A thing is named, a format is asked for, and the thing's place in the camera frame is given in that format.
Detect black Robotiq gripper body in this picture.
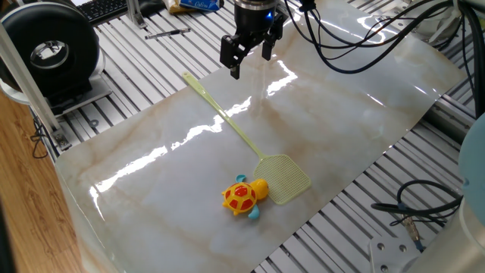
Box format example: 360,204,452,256
233,4,280,39

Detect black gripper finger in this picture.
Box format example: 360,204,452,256
261,14,286,61
220,33,254,80

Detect pale green plastic flyswatter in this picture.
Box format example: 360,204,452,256
181,71,312,206

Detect blue printed box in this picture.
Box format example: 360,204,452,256
177,0,225,11

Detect black silver pen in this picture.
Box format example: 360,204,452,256
144,27,192,40

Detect yellow snack packet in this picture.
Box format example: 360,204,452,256
165,0,190,15

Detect dark rounded object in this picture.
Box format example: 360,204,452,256
138,0,167,18

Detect short aluminium upright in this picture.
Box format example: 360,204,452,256
124,0,149,30

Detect glossy marble pattern mat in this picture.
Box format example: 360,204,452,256
55,0,468,273

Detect silver perforated metal plate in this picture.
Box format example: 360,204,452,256
378,0,415,20

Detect black computer keyboard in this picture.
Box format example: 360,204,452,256
75,0,130,26

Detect yellow red turtle toy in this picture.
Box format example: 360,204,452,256
221,174,271,221

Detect silver wrist coupling ring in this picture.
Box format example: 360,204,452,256
233,0,278,8

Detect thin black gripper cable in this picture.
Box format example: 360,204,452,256
299,0,462,52

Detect thick black gripper cable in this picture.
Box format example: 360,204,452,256
283,0,455,75

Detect grey fan base plate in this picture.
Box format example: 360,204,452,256
0,49,114,117

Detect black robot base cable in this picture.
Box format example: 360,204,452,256
370,179,464,229

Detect aluminium frame post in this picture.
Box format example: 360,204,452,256
0,22,73,151

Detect thin black floor cable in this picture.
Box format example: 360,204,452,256
29,115,50,159

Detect black hanging cable bundle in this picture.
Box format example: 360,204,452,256
457,0,485,119

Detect metal cable connector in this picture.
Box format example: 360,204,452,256
400,214,426,252

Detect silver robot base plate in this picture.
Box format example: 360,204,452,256
368,234,426,273

